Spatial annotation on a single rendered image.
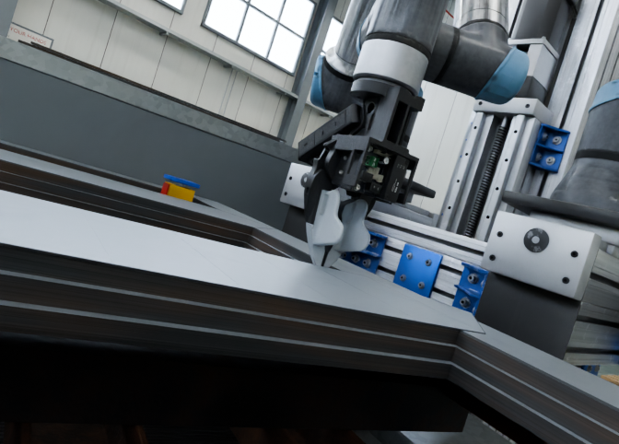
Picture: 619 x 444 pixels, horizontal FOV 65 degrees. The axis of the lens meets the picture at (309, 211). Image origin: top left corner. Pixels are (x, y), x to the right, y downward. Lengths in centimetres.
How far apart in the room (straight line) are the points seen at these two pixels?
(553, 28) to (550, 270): 59
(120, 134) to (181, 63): 938
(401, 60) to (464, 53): 15
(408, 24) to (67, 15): 942
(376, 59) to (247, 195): 81
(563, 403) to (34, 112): 106
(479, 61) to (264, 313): 46
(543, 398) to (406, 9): 38
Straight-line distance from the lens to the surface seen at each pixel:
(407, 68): 54
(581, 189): 87
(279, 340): 32
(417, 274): 96
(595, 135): 91
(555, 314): 76
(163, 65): 1038
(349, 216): 56
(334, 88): 113
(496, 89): 69
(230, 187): 127
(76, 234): 34
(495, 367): 42
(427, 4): 56
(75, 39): 986
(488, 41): 70
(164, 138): 121
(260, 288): 33
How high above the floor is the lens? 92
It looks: 1 degrees down
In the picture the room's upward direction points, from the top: 18 degrees clockwise
